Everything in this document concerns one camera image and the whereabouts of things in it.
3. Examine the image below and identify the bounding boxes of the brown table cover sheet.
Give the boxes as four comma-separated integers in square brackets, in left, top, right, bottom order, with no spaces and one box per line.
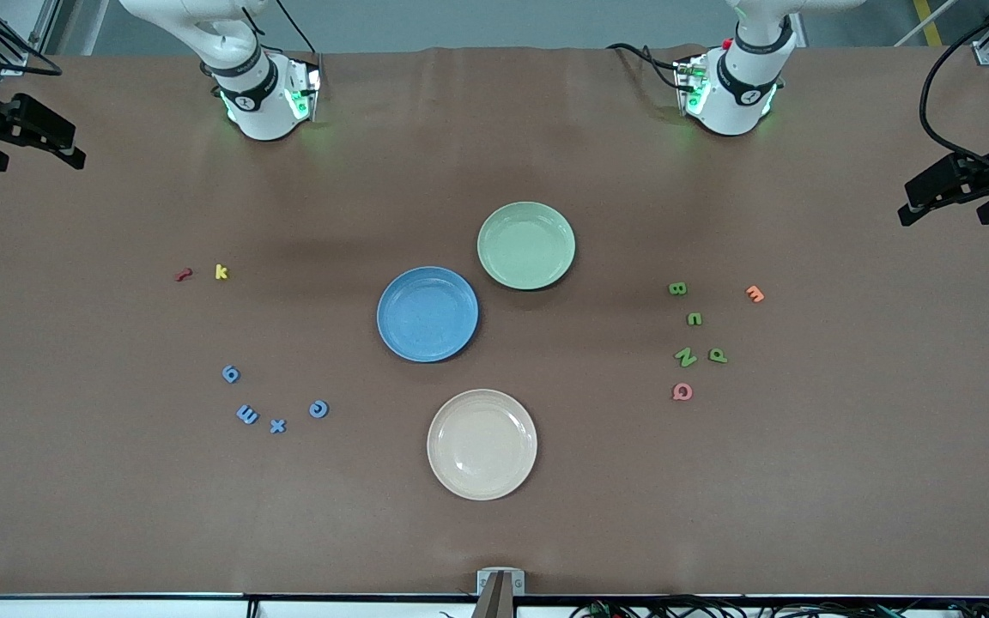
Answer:
[0,45,989,598]

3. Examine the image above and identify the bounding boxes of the beige plate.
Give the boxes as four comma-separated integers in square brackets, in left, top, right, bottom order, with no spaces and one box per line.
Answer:
[426,389,538,501]

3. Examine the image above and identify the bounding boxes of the green plate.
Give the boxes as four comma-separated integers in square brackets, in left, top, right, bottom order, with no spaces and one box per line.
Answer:
[476,202,577,291]

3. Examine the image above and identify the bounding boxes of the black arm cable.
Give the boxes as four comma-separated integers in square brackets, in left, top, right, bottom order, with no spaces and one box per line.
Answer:
[0,0,64,78]
[919,0,989,185]

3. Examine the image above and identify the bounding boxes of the blue plate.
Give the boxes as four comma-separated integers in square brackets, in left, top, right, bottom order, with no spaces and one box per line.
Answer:
[376,266,480,364]

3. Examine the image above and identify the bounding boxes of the black left base cable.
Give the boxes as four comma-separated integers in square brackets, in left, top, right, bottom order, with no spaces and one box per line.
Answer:
[606,41,686,91]

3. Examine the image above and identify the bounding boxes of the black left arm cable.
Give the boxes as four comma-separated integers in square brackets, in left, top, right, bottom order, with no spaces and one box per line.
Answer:
[919,0,989,185]

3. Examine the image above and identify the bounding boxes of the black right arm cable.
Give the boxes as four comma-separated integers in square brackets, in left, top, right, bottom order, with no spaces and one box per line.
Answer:
[0,0,64,78]

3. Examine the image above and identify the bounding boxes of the black base cable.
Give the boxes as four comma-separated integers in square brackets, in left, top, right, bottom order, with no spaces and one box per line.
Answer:
[237,0,320,58]
[606,41,686,91]

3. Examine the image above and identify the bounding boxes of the black right base cable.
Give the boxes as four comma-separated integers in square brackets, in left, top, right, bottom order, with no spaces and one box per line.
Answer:
[237,0,320,58]

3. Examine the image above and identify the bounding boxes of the grey camera pole bracket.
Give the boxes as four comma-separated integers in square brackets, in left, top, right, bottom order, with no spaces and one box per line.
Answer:
[471,568,526,618]

